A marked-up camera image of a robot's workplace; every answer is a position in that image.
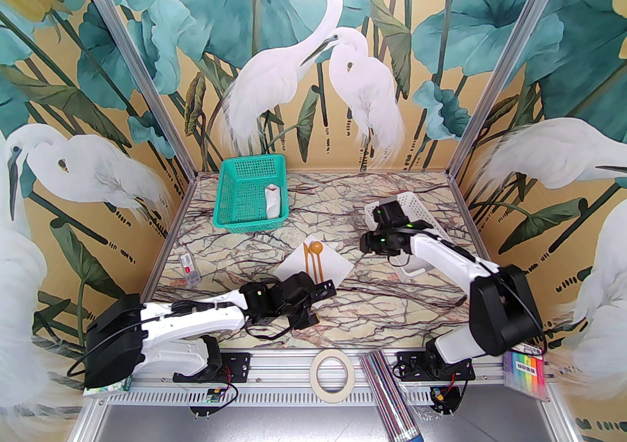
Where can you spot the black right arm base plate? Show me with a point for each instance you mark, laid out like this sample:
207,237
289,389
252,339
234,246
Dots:
405,371

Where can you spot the black round mount plate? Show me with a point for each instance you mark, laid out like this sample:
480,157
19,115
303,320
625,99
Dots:
455,402

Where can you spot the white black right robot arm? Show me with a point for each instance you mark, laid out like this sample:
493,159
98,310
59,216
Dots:
450,254

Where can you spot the small clear box red label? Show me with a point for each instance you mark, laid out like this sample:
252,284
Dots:
190,269

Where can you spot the green plastic mesh basket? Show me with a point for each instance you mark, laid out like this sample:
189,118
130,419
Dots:
245,195

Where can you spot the aluminium frame post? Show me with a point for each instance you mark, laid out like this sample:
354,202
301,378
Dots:
511,58
138,58

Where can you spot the colourful cartoon print box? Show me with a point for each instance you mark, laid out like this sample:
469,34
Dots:
110,391

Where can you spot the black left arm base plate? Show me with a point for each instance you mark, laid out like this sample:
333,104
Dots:
237,364

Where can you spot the white perforated plastic tray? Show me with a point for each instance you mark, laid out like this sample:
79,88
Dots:
421,207

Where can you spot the beige masking tape roll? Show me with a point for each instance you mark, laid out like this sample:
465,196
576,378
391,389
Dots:
316,388

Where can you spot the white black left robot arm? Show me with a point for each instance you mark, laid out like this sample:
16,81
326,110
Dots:
191,315

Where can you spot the white paper napkin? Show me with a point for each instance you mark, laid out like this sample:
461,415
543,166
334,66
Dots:
338,264

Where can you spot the small circuit board yellow connector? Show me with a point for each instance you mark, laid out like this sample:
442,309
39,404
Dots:
439,396

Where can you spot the rolled white napkin bundle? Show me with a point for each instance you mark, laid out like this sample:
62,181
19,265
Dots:
274,202

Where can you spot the aluminium slotted table rail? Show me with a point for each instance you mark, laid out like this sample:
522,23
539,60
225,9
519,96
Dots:
284,371

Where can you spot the glittery pencil bundle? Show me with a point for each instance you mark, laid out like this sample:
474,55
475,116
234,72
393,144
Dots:
387,391

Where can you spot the coloured sticky notes pack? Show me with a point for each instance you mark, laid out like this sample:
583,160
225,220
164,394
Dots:
526,371

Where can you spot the small green circuit board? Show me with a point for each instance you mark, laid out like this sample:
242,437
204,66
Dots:
213,396

